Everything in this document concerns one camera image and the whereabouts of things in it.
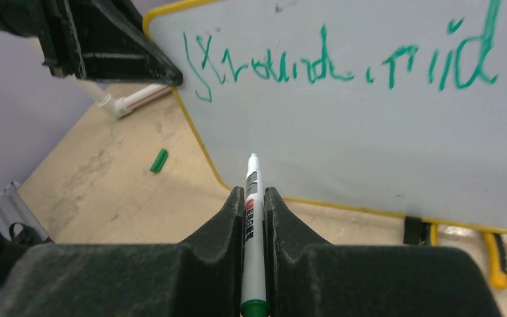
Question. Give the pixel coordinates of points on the aluminium frame rail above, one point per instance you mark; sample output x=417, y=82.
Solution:
x=15, y=216

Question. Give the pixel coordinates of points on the green marker cap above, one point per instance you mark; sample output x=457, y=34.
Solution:
x=159, y=161

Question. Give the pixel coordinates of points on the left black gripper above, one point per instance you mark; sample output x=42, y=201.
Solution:
x=105, y=40

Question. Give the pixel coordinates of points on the green whiteboard marker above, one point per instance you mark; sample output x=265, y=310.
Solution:
x=254, y=290

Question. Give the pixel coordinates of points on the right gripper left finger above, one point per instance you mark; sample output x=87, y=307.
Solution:
x=209, y=284

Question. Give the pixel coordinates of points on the yellow handled pliers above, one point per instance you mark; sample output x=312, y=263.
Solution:
x=496, y=253

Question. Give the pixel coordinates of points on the yellow framed whiteboard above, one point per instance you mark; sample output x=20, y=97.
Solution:
x=389, y=107

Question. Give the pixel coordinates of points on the white PVC pipe frame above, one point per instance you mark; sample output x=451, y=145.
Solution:
x=122, y=106

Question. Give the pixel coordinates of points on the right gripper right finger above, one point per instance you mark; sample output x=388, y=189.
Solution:
x=294, y=286

